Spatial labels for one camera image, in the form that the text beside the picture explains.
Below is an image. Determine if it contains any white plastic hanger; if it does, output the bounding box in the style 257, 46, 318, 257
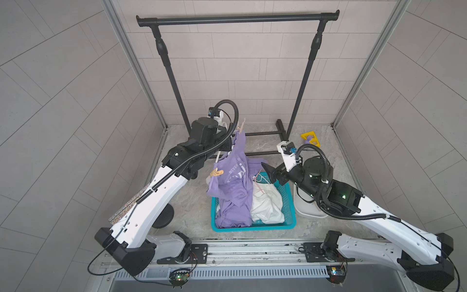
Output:
213, 152, 235, 173

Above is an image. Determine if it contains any pink clothespin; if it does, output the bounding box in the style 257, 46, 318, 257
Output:
237, 118, 246, 133

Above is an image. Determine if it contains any beige clothespin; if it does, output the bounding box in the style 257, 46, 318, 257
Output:
210, 168, 224, 177

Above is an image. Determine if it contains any purple t-shirt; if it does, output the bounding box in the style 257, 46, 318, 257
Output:
207, 132, 266, 229

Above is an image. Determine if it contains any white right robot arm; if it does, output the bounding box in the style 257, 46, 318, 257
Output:
262, 141, 460, 292

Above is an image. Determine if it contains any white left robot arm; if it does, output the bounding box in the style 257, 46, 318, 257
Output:
94, 117, 238, 277

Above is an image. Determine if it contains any white plastic clothespin tray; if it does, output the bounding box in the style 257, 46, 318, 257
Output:
293, 184, 328, 219

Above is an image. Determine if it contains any white garment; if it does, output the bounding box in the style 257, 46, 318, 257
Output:
251, 182, 285, 225

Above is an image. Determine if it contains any yellow plastic triangle toy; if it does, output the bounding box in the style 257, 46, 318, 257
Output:
300, 131, 321, 147

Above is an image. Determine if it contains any teal plastic laundry basket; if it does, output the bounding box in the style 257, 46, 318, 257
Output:
211, 172, 296, 232

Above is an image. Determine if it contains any black round base stand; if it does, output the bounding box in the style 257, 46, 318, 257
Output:
152, 204, 175, 229

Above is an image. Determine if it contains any right circuit board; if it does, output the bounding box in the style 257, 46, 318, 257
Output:
326, 266, 347, 285

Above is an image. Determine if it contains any circuit board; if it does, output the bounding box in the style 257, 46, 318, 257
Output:
326, 266, 347, 285
169, 268, 192, 287

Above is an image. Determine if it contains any left circuit board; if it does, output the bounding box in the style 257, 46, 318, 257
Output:
169, 268, 192, 287

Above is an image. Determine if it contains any black metal clothes rack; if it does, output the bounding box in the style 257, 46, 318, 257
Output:
136, 10, 340, 141

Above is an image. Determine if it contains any pink wire hanger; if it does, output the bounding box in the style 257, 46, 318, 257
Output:
252, 172, 275, 197

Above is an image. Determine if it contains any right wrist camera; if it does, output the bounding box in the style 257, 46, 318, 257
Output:
277, 141, 297, 172

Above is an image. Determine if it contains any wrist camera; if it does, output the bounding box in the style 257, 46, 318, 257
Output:
277, 141, 297, 172
208, 107, 229, 128

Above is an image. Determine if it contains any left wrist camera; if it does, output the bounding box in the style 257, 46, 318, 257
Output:
208, 107, 229, 128

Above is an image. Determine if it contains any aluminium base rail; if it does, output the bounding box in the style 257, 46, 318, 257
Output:
104, 237, 402, 285

